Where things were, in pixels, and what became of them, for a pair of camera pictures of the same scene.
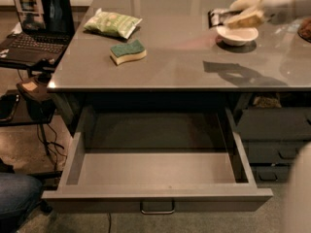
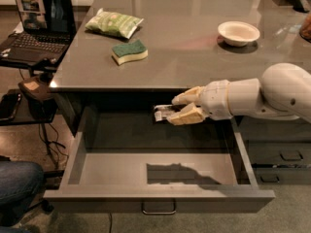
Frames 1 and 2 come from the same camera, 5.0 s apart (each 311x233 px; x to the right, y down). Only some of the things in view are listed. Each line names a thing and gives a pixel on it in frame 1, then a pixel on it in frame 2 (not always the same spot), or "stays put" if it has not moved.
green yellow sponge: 133,49 stays put
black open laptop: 46,21 stays put
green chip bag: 112,23 stays put
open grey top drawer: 155,160 stays put
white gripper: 281,3 to 215,99
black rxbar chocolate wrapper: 217,16 to 163,112
